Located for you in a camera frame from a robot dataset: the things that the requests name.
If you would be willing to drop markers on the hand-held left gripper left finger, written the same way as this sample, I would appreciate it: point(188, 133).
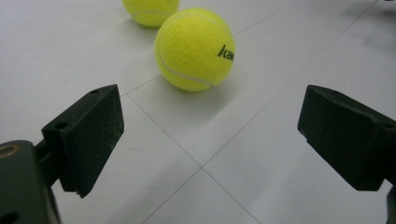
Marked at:
point(88, 137)

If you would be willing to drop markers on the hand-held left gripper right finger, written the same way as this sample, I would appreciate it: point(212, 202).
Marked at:
point(348, 137)

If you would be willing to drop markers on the yellow tennis ball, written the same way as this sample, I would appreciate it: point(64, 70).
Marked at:
point(190, 46)
point(151, 11)

